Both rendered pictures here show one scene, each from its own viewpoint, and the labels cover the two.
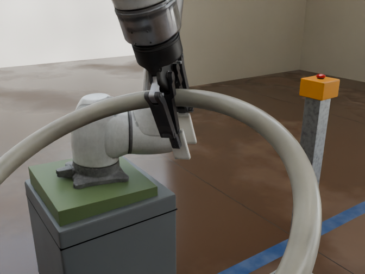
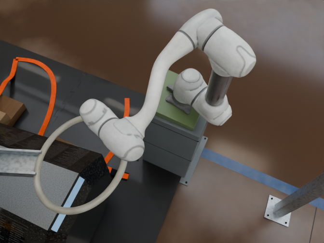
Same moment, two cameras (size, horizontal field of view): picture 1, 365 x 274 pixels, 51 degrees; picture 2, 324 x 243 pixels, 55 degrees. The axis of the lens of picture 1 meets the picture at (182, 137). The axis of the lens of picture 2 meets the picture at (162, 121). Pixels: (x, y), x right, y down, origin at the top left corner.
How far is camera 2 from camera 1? 1.30 m
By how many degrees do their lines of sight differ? 54
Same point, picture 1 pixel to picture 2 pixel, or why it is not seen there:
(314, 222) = (78, 210)
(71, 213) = not seen: hidden behind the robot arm
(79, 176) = (171, 96)
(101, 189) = (172, 109)
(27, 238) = (204, 62)
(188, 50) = not seen: outside the picture
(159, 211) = (189, 136)
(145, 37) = not seen: hidden behind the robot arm
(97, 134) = (179, 91)
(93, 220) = (157, 119)
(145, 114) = (199, 102)
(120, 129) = (188, 97)
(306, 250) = (71, 211)
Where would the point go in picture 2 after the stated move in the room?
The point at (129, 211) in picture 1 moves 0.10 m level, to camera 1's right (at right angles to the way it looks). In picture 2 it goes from (173, 127) to (182, 140)
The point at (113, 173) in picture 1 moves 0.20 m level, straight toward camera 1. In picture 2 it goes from (184, 106) to (161, 124)
